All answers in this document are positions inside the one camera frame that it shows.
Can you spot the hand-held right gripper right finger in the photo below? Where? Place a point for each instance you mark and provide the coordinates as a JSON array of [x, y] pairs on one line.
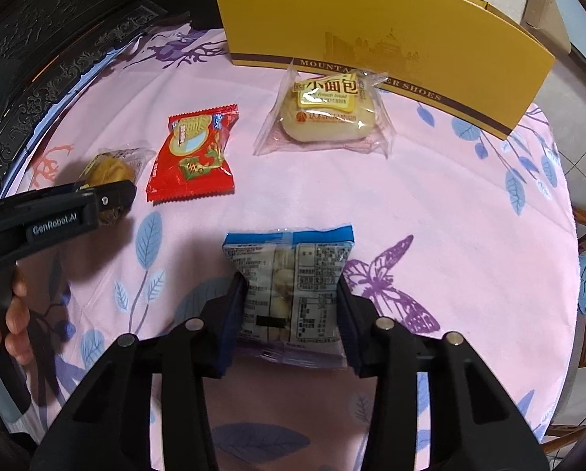
[[349, 328]]

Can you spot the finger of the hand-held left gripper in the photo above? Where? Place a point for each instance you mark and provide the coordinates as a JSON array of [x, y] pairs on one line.
[[116, 196]]

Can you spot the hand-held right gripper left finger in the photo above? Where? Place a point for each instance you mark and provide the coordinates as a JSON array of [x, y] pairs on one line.
[[231, 324]]

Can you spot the yellow cake packet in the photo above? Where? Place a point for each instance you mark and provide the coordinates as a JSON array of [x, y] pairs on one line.
[[111, 169]]

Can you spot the blue snack packet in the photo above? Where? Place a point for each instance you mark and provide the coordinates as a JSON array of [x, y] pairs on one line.
[[293, 274]]

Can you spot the yellow cardboard box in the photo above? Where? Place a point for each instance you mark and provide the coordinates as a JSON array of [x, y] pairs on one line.
[[371, 10]]

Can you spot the person's left hand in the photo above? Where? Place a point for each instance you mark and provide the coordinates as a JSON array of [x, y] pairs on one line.
[[20, 328]]

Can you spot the red biscuit packet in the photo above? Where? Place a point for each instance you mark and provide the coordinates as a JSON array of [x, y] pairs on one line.
[[192, 157]]

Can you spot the pink printed tablecloth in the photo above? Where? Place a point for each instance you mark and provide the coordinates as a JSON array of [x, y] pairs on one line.
[[420, 196]]

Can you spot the dark carved wooden furniture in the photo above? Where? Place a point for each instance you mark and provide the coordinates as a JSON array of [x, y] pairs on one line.
[[52, 34]]

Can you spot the clear bread packet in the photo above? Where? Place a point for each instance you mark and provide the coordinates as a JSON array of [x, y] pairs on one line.
[[322, 117]]

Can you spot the cardboard corner protector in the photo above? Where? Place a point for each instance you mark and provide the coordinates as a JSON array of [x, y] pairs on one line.
[[543, 19]]

